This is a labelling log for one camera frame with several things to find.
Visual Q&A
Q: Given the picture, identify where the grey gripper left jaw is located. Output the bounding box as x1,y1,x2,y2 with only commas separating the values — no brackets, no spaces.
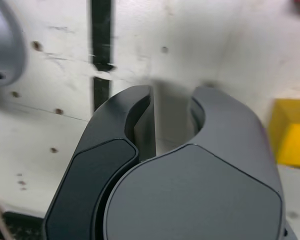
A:
41,84,157,240

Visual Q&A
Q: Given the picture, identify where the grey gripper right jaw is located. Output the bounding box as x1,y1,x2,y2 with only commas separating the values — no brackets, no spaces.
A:
101,84,299,240

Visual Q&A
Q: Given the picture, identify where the yellow cube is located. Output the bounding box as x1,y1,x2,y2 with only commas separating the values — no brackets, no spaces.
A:
267,98,300,169

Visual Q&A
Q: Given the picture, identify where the black tape strip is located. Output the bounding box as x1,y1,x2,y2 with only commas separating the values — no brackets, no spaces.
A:
89,0,117,118

